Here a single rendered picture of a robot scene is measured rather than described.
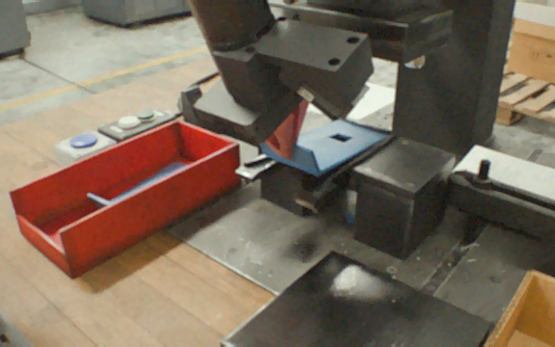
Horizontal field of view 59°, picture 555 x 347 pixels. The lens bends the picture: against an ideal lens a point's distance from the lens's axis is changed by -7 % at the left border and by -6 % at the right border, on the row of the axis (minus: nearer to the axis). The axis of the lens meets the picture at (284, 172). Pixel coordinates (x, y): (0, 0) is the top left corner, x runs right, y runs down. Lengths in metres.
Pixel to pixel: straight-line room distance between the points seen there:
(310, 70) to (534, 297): 0.27
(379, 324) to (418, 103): 0.41
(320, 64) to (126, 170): 0.40
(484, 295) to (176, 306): 0.30
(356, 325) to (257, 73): 0.22
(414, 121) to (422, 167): 0.24
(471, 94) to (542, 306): 0.35
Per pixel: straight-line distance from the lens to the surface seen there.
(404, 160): 0.56
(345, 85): 0.36
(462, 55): 0.73
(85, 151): 0.74
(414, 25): 0.47
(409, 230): 0.53
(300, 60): 0.36
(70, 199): 0.66
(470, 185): 0.56
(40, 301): 0.54
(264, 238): 0.57
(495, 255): 0.59
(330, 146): 0.56
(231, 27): 0.38
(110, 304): 0.52
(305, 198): 0.49
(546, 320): 0.48
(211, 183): 0.63
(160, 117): 0.82
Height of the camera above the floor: 1.24
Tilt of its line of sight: 29 degrees down
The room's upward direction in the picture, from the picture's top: straight up
